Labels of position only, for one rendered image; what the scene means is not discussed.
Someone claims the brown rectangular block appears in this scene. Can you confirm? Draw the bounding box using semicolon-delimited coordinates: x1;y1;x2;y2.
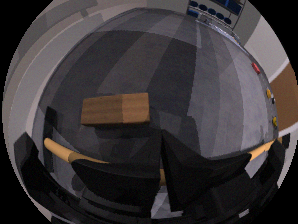
80;93;152;127

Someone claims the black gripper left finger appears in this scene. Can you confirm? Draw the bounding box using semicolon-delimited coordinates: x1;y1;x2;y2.
71;129;162;212

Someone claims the red block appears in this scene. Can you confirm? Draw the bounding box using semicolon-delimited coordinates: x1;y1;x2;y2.
251;63;261;75

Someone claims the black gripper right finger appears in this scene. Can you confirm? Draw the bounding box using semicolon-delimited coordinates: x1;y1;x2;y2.
160;129;251;212

